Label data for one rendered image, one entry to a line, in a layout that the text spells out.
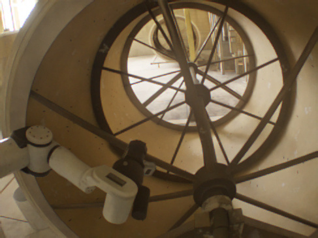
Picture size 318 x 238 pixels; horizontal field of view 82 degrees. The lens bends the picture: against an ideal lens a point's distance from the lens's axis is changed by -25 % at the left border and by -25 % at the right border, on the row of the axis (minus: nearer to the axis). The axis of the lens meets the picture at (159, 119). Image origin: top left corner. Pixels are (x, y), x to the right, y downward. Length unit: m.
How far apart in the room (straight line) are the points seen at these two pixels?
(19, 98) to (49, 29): 0.27
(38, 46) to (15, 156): 0.33
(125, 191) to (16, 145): 0.29
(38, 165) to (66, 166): 0.09
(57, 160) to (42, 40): 0.35
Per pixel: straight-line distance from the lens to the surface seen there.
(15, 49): 0.79
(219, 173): 0.76
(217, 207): 0.70
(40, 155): 0.60
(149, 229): 1.59
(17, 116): 0.85
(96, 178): 0.52
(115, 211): 0.54
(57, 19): 0.68
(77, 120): 0.73
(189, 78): 0.62
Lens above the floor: 1.46
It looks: 23 degrees down
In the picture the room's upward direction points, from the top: 8 degrees counter-clockwise
